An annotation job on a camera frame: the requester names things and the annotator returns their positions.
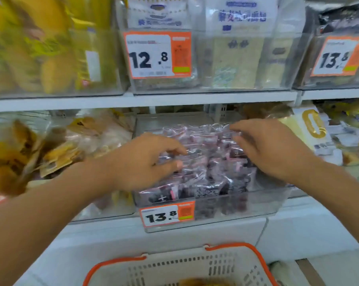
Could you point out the white shelf board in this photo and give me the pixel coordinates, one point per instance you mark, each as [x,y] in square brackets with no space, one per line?
[197,235]
[167,101]

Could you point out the white blue bread packet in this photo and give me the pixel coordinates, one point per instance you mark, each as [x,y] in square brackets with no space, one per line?
[158,13]

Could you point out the person's left forearm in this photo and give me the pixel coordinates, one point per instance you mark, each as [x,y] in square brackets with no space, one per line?
[42,217]

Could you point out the clear bin with bread packets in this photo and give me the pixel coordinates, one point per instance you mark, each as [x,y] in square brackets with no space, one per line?
[203,83]

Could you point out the clear bin with yellow bags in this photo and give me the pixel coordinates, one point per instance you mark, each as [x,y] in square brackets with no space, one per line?
[114,56]

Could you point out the yellow brown item in basket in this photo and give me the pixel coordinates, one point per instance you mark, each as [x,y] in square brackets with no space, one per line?
[204,282]

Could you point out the white lower shelf board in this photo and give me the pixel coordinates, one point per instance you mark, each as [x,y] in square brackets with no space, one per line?
[197,235]

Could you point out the yellow green snack bag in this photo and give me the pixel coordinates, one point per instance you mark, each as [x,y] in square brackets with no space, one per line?
[91,50]

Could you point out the person's left hand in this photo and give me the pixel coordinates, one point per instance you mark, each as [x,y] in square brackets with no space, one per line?
[137,163]

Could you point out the white yellow cake packet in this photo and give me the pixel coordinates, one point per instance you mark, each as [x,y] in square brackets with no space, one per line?
[353,131]

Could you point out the clear bin with dark packets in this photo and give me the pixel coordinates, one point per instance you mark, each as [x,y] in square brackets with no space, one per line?
[304,56]

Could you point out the white toast bread packet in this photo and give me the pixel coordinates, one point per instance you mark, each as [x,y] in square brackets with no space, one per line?
[239,47]

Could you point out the person's left thumb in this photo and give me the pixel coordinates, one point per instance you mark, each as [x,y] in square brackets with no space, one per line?
[167,168]

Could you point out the large orange white price tag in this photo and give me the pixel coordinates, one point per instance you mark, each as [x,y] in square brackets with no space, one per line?
[155,55]

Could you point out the brown yellow snack bag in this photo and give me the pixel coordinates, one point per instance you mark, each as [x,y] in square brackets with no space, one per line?
[21,154]

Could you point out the person's right thumb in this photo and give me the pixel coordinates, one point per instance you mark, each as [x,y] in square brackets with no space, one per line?
[247,148]

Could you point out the clear bag of purple snacks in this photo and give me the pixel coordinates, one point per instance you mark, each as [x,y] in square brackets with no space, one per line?
[209,163]

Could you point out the clear pastry bag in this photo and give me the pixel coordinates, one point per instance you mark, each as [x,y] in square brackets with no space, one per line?
[105,134]

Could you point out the white upper shelf board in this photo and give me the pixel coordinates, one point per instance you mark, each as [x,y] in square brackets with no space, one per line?
[167,101]

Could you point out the large yellow snack bag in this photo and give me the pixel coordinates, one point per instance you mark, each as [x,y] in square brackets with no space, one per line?
[27,50]

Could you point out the tilted orange white price tag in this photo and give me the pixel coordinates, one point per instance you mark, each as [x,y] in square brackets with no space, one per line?
[337,56]

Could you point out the clear bin with purple snacks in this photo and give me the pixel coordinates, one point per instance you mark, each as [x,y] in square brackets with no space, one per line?
[227,205]

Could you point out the person's right forearm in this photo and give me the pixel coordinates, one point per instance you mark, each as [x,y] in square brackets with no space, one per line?
[337,193]

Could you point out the small orange white price tag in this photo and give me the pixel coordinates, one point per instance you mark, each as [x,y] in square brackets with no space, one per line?
[164,215]

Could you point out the white shopping basket orange rim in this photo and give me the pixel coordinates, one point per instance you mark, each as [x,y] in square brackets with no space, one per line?
[179,266]

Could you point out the dark snack packet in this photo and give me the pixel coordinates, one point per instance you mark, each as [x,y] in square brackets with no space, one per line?
[346,19]

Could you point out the person's right hand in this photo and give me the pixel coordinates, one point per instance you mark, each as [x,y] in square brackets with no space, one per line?
[277,148]

